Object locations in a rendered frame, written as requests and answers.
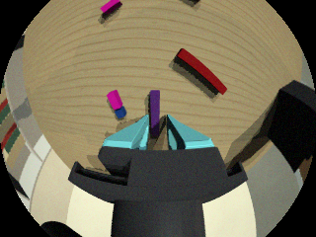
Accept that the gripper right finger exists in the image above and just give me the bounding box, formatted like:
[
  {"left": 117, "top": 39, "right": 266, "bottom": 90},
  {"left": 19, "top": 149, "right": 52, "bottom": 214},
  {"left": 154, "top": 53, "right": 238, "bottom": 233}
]
[{"left": 166, "top": 115, "right": 214, "bottom": 150}]

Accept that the magenta rod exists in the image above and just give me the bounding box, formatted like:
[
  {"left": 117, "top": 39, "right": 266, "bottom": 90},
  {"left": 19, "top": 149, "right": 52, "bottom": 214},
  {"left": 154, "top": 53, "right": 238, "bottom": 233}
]
[
  {"left": 100, "top": 0, "right": 122, "bottom": 15},
  {"left": 107, "top": 90, "right": 122, "bottom": 110}
]

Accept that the purple rod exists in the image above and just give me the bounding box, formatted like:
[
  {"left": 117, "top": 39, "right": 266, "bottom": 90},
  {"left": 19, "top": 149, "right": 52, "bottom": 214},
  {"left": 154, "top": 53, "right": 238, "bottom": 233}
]
[{"left": 150, "top": 90, "right": 160, "bottom": 135}]

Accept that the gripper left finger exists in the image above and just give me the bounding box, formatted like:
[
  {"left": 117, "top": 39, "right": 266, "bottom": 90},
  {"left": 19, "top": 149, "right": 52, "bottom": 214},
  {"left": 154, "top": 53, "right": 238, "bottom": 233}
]
[{"left": 102, "top": 115, "right": 149, "bottom": 150}]

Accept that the red rod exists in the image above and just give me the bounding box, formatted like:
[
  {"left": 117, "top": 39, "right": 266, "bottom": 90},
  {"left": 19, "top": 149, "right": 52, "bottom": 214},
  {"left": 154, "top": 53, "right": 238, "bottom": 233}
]
[{"left": 176, "top": 48, "right": 227, "bottom": 95}]

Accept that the small blue cube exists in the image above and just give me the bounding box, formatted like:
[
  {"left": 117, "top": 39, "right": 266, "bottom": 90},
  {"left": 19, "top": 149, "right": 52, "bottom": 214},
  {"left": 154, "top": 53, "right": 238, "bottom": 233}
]
[{"left": 115, "top": 106, "right": 127, "bottom": 119}]

